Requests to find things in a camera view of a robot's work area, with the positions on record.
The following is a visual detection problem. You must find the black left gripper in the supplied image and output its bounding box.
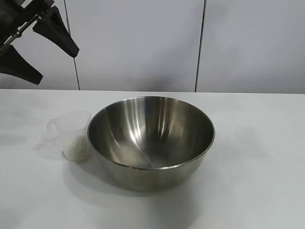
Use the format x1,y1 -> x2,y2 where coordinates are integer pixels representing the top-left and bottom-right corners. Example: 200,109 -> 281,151
0,0 -> 80,86

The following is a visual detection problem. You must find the clear plastic cup with rice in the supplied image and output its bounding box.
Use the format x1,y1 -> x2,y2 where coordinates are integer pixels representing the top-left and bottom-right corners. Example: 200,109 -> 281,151
46,111 -> 92,163

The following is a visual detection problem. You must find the stainless steel mixing bowl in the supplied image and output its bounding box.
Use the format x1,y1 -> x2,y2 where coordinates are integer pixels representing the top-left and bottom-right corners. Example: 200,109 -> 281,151
87,95 -> 215,192

